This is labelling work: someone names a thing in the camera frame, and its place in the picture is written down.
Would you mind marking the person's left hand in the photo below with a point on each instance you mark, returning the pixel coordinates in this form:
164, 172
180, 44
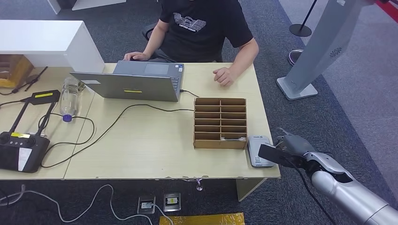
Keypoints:
224, 76

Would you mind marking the person's right hand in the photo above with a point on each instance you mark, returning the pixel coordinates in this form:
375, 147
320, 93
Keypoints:
138, 56

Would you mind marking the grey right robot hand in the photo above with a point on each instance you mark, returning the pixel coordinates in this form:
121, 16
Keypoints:
297, 144

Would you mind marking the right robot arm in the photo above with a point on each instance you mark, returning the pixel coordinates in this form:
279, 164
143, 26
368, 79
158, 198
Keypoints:
351, 192

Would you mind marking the person's left forearm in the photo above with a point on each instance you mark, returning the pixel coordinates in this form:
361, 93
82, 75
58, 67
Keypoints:
245, 60

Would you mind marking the person's right forearm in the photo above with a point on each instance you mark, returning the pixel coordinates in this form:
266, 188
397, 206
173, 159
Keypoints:
152, 42

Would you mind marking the grey card reader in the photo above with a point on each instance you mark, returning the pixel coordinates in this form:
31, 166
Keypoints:
255, 149

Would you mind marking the person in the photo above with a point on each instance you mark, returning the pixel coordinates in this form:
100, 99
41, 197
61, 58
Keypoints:
202, 34

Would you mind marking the white room key card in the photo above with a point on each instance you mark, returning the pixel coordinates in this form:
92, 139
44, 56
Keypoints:
233, 139

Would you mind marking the cardboard card holder rack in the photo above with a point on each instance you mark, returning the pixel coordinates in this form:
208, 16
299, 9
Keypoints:
219, 144

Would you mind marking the grey laptop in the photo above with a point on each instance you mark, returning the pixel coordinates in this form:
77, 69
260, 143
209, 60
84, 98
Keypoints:
124, 87

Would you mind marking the beige desk leg panel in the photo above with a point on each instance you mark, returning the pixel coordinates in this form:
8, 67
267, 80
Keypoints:
245, 188

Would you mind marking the white furniture panel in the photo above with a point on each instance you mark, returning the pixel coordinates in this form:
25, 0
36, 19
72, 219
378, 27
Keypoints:
93, 4

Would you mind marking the chrome round base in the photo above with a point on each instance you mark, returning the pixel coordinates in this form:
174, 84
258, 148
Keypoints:
293, 56

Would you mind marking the clear plastic water bottle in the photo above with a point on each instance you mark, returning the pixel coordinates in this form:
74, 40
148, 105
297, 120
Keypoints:
69, 101

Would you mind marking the black stanchion pole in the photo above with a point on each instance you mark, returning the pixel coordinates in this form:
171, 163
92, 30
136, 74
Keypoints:
300, 30

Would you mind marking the silver kiosk stand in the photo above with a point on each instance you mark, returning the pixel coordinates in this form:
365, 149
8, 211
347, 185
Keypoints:
323, 46

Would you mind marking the white counter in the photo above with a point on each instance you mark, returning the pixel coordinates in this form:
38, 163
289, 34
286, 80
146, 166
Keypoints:
37, 35

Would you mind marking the metal desk fitting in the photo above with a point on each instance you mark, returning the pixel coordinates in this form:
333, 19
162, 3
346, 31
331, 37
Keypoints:
199, 186

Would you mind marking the yellow plastic bag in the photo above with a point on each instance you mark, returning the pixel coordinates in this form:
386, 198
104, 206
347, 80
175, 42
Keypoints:
202, 220

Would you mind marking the yellow cardboard box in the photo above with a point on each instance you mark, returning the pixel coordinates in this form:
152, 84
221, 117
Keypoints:
17, 71

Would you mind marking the black controller with folding arms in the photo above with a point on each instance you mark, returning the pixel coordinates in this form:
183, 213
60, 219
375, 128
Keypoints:
18, 152

